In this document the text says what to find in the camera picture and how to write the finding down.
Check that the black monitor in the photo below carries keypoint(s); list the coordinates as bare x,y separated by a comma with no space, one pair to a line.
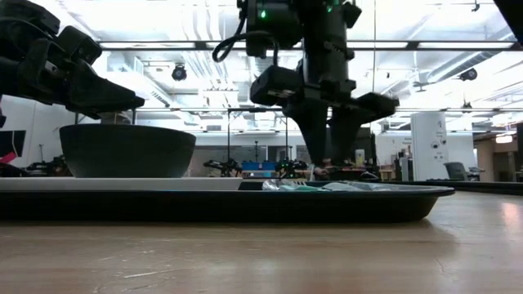
370,151

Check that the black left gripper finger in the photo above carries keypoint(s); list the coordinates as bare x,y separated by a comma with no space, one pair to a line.
102,98

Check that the blue storage box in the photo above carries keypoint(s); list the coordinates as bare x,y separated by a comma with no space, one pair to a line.
259,166

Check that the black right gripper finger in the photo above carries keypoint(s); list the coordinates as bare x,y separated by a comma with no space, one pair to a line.
314,134
345,134

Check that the black equipment on bench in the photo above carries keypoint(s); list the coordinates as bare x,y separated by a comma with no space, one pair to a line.
45,167

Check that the black plastic tray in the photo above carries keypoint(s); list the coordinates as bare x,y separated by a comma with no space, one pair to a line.
327,204

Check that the black metal table frame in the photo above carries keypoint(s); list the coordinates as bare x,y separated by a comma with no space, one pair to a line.
482,187

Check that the black ceiling spotlight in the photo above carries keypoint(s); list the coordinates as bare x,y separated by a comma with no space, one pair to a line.
179,72
469,74

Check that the grey swivel chair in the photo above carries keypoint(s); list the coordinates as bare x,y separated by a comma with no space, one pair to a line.
455,171

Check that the background black robot arm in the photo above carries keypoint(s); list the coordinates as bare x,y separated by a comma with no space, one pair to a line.
291,167
222,166

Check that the white cabinet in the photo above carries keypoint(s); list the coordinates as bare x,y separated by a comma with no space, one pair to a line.
429,143

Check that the black red panel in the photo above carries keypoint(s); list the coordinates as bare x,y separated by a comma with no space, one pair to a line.
10,143

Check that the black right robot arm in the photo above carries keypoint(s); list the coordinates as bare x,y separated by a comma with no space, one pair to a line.
278,20

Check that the black bowl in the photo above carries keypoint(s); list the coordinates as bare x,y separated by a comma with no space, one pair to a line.
122,151

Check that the long ceiling light fixture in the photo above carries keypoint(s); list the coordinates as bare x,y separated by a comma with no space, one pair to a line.
457,45

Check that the white bottle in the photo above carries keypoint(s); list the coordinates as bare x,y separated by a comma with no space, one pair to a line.
360,157

